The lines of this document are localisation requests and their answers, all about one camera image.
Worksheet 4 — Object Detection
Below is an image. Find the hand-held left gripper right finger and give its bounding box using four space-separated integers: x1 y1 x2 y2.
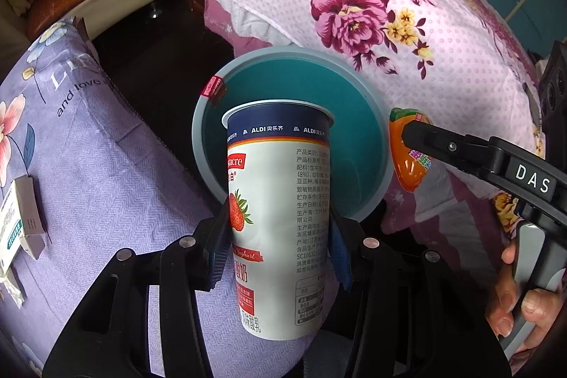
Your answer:
328 210 515 378

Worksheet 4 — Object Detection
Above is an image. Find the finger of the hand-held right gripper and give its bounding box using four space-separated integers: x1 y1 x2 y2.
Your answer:
399 119 567 209

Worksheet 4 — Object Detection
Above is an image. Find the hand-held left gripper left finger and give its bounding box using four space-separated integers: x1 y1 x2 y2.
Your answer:
42 194 233 378

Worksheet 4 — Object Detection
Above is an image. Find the orange snack packet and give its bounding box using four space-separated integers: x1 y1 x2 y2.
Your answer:
389 107 437 193

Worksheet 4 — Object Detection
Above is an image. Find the strawberry yogurt cup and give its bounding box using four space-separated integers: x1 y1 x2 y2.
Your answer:
221 99 335 341

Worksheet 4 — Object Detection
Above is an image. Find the teal round bin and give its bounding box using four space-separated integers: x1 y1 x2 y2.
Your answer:
192 47 394 221

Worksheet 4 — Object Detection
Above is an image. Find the person's right hand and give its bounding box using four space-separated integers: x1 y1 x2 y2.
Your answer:
485 243 567 356

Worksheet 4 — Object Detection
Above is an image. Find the pink floral blanket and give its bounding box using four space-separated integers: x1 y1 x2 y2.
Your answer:
170 0 549 249

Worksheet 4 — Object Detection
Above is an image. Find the white cloth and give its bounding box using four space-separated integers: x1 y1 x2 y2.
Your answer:
305 327 355 378

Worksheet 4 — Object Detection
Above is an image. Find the purple floral blanket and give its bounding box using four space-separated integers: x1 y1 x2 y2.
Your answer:
0 17 339 365

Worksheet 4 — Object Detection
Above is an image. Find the open white medicine box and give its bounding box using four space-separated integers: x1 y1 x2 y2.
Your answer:
0 176 47 278

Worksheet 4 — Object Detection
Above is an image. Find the white folded leaflet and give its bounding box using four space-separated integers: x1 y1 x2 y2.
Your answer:
0 269 26 309

